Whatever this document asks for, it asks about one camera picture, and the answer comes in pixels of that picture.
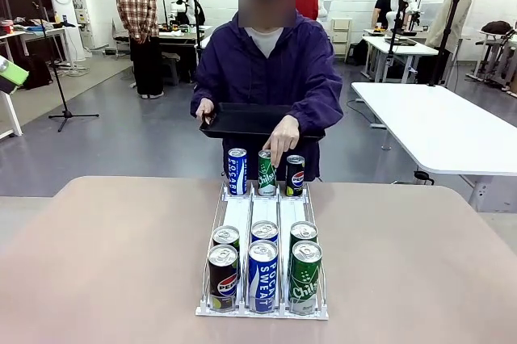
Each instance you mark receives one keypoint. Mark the person in black T-shirt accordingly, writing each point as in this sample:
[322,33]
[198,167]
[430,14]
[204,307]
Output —
[381,9]

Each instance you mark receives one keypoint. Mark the black floor bag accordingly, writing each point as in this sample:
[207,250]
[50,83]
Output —
[36,71]

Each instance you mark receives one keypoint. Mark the black pole stand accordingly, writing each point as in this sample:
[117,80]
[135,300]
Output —
[195,17]

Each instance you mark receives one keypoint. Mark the grey work desk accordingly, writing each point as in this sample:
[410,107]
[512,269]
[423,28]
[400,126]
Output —
[182,35]

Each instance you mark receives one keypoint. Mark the blue Pocari Sweat can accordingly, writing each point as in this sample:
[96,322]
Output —
[263,279]
[237,174]
[264,231]

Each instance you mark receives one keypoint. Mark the black stand with clamps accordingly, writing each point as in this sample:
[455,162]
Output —
[398,25]

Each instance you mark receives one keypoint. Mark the person in purple jacket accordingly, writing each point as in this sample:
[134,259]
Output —
[262,77]

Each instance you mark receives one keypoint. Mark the black plastic tray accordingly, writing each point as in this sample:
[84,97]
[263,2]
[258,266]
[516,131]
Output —
[246,122]

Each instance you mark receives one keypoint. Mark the cluttered white work table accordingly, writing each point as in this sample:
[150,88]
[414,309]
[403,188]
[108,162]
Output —
[36,31]

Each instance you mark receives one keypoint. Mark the person's left hand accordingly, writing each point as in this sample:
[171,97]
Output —
[286,136]

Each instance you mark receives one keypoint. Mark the black microphone tripod stand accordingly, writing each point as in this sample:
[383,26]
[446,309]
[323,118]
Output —
[56,73]

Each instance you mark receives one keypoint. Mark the white desk with metal legs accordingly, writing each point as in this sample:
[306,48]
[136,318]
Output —
[404,47]

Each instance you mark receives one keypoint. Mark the large white table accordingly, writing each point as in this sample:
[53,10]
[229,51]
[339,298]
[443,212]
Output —
[436,126]

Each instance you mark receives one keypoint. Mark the person's right hand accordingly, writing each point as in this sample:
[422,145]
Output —
[206,107]

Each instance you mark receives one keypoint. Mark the tall black tripod stand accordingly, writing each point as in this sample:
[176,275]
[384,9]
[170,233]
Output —
[446,37]

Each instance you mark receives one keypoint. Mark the white table with leg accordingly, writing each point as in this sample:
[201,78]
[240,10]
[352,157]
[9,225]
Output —
[12,116]

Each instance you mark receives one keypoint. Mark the white can dispenser rack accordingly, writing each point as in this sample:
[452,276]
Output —
[264,208]

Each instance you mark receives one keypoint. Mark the person's left forearm purple sleeve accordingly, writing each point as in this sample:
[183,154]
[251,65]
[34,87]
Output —
[319,112]

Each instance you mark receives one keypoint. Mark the green Chilsung cider can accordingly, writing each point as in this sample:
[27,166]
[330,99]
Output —
[305,283]
[266,180]
[303,231]

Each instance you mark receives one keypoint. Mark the man in beige coat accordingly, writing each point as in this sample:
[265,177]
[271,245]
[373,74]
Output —
[448,17]

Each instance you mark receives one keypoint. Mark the person's right forearm purple sleeve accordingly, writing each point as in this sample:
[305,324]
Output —
[202,89]

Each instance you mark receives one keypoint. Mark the white robot behind stand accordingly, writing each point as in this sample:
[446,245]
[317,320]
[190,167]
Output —
[412,9]

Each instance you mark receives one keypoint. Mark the white drawer cabinet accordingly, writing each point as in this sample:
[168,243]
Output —
[341,37]

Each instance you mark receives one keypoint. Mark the black Pepsi can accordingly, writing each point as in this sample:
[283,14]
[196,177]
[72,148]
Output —
[226,234]
[295,178]
[223,279]

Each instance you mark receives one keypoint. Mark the man in plaid shirt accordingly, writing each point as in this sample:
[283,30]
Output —
[137,9]

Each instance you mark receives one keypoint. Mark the green and black object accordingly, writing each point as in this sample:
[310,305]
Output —
[14,73]

